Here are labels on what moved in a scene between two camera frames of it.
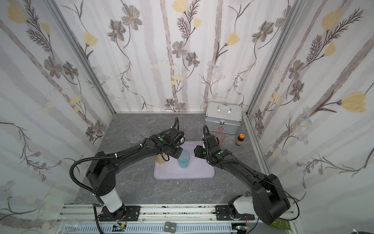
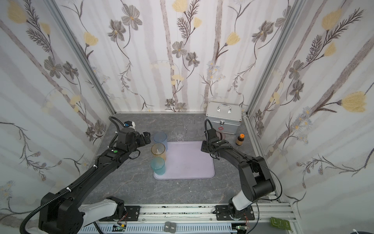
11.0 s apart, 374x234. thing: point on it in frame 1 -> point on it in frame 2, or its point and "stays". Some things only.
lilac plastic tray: x=198 y=168 stays
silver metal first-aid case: x=223 y=117 stays
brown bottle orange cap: x=240 y=139 stays
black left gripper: x=177 y=150 -> x=142 y=138
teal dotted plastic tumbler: x=183 y=159 -> x=158 y=165
